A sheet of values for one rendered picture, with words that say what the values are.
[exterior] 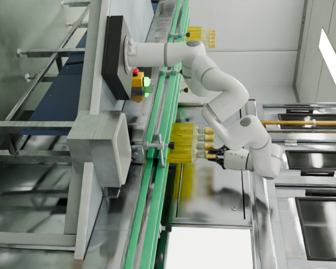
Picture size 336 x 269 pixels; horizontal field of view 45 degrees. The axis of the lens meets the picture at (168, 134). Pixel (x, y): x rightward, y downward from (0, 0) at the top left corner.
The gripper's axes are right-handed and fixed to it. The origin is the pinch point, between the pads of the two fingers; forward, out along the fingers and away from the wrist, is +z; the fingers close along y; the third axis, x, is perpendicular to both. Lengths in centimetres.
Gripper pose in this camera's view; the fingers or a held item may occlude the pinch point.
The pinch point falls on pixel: (213, 155)
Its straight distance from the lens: 176.2
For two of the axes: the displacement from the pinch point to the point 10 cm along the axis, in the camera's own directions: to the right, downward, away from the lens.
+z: -9.3, -1.6, 3.2
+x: -3.5, 5.7, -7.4
